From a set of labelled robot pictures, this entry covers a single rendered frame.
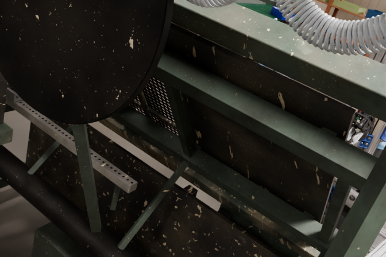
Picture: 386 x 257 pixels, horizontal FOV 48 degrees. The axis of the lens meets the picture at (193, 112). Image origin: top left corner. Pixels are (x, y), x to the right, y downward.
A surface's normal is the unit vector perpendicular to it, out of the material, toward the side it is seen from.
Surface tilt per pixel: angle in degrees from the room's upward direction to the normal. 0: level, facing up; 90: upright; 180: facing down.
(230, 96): 36
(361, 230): 83
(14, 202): 0
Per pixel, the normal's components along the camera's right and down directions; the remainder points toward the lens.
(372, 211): 0.19, 0.36
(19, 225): 0.26, -0.87
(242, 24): -0.12, -0.57
